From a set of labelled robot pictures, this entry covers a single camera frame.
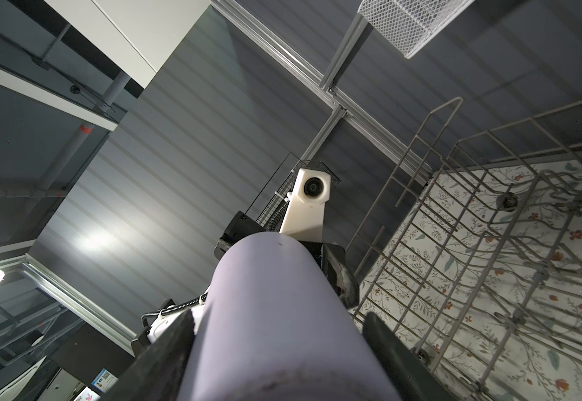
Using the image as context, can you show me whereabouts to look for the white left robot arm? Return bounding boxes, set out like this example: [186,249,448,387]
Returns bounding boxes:
[131,212,360,357]

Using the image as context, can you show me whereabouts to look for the grey wire dish rack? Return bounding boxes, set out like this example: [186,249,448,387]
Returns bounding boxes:
[350,97,582,400]

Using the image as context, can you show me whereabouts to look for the black wire wall basket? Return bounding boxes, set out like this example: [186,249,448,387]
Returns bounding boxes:
[245,153,341,232]

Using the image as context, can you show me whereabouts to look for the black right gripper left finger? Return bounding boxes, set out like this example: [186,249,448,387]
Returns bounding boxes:
[101,312,195,401]

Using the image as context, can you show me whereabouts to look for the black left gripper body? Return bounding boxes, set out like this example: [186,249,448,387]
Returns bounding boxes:
[213,211,360,309]

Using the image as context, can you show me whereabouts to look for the lilac cup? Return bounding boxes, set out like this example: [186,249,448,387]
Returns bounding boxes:
[178,252,399,400]

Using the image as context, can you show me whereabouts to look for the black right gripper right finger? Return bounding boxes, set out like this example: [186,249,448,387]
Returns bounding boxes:
[362,312,456,401]

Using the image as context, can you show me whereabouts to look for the white mesh wall basket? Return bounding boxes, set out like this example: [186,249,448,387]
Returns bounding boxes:
[358,0,475,59]

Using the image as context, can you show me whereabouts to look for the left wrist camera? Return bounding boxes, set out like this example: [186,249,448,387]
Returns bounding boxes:
[279,168,332,242]

